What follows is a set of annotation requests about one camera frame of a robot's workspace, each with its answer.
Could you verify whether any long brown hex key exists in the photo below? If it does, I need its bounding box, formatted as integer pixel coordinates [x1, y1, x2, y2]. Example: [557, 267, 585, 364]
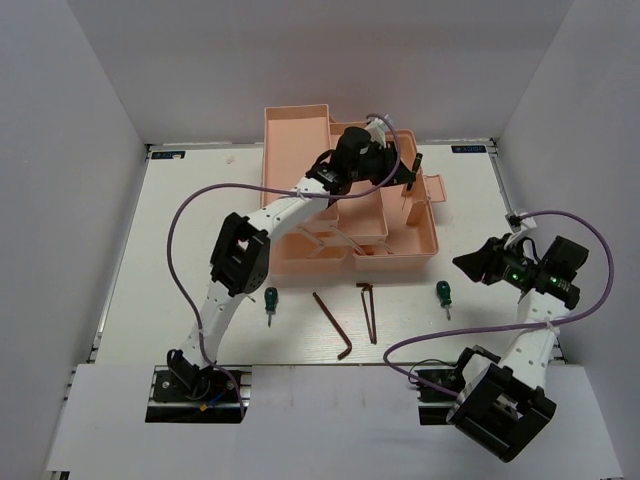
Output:
[312, 292, 353, 361]

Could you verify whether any green stubby screwdriver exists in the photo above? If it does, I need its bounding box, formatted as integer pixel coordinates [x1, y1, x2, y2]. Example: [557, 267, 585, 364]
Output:
[264, 287, 279, 327]
[436, 280, 452, 321]

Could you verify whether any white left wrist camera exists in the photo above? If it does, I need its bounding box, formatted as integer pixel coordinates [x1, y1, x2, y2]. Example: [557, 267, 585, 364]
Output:
[365, 114, 392, 147]

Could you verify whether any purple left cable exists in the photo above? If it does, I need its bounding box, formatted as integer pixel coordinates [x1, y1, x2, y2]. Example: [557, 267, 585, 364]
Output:
[167, 113, 404, 419]

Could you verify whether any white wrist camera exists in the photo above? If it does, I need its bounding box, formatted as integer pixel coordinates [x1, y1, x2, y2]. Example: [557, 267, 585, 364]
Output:
[365, 114, 392, 147]
[505, 211, 537, 248]

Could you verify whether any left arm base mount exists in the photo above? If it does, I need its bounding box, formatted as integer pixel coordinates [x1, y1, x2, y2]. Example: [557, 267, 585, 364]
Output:
[145, 366, 242, 424]

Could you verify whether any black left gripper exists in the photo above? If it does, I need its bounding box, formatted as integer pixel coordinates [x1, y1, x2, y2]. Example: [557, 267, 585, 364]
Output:
[349, 140, 417, 187]

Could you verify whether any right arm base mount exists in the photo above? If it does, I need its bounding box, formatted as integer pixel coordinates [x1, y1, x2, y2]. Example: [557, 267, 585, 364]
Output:
[408, 359, 475, 426]

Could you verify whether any pink plastic toolbox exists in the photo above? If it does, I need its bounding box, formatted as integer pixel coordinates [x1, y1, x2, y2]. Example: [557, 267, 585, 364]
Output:
[261, 104, 446, 275]

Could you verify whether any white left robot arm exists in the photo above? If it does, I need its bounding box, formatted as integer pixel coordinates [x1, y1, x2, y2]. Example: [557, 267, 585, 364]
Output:
[167, 114, 416, 399]

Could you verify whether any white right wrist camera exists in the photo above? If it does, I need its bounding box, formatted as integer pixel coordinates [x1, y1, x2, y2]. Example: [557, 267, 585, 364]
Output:
[505, 211, 537, 248]

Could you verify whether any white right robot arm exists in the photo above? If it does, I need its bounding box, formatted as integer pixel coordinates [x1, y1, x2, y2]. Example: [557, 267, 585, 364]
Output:
[446, 236, 589, 463]

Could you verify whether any black green slim screwdriver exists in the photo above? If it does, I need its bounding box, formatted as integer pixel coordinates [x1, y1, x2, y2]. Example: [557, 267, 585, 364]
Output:
[402, 153, 423, 207]

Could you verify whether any thick brown hex key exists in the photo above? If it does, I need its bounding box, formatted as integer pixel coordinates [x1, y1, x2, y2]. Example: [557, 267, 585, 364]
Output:
[356, 282, 377, 345]

